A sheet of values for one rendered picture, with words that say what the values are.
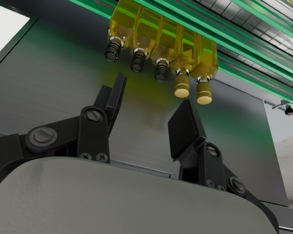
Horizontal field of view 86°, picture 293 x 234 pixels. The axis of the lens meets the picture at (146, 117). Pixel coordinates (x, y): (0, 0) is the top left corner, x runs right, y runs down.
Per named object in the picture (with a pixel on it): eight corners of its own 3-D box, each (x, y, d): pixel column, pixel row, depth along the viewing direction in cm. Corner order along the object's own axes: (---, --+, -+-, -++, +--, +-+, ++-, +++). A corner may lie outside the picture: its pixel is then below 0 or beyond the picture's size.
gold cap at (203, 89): (197, 81, 38) (197, 95, 36) (212, 81, 38) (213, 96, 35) (195, 90, 41) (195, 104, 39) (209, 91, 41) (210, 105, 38)
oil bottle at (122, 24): (123, 1, 47) (102, 47, 37) (128, -21, 42) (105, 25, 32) (140, 9, 48) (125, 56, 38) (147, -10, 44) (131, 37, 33)
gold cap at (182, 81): (172, 79, 39) (170, 93, 37) (183, 72, 36) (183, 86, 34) (181, 86, 41) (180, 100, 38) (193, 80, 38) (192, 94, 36)
